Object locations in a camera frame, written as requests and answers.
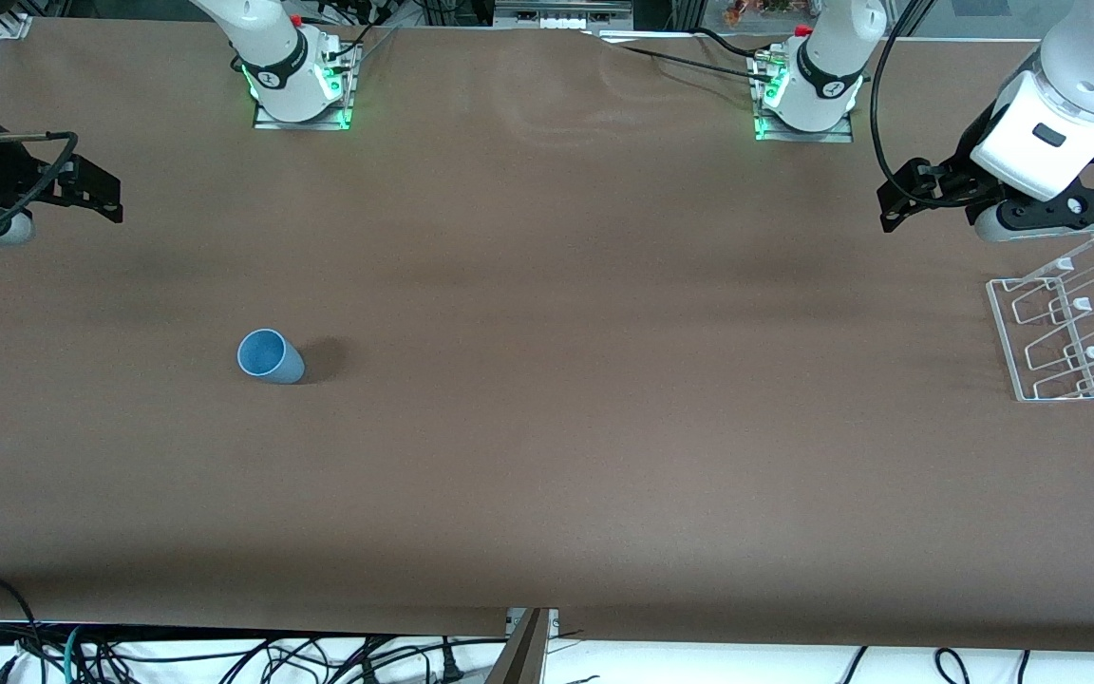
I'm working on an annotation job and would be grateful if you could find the blue plastic cup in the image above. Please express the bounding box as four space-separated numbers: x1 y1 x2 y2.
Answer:
237 329 307 386

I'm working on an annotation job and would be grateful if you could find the orange colourful object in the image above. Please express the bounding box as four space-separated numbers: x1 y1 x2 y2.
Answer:
725 0 816 26

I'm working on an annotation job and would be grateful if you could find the grey device with white sockets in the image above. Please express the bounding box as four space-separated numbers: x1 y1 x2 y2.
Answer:
495 0 634 30

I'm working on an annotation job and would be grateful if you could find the wooden table leg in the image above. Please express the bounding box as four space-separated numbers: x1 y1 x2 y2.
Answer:
485 608 551 684

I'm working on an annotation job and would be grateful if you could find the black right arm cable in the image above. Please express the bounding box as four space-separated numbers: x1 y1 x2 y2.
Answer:
0 130 81 218

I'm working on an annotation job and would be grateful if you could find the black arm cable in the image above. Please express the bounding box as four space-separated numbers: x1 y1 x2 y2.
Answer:
870 0 947 208
0 130 81 218

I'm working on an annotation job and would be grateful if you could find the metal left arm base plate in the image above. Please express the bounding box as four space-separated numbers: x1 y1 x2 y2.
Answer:
753 52 856 144

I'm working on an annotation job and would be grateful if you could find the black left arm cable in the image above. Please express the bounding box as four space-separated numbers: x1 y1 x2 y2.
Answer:
870 0 947 208

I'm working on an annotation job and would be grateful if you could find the black base cable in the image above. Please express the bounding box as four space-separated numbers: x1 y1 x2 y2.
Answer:
694 26 778 60
594 31 766 82

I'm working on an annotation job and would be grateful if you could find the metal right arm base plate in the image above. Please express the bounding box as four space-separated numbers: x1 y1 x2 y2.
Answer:
253 43 359 131

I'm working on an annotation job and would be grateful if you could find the teal floor cable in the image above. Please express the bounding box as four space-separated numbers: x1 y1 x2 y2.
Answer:
60 624 85 684

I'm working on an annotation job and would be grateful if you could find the small metal bracket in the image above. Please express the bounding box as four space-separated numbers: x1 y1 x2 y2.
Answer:
506 608 561 640

